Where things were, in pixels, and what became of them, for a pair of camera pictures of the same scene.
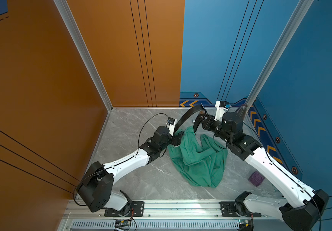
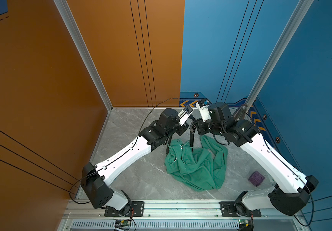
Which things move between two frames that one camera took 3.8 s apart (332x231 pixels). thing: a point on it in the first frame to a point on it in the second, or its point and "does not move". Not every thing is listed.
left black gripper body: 175,140 to 179,130
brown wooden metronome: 241,111 does not move
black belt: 186,114 to 191,139
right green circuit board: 244,222 does not move
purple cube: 256,178 does not move
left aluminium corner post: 65,13 does not move
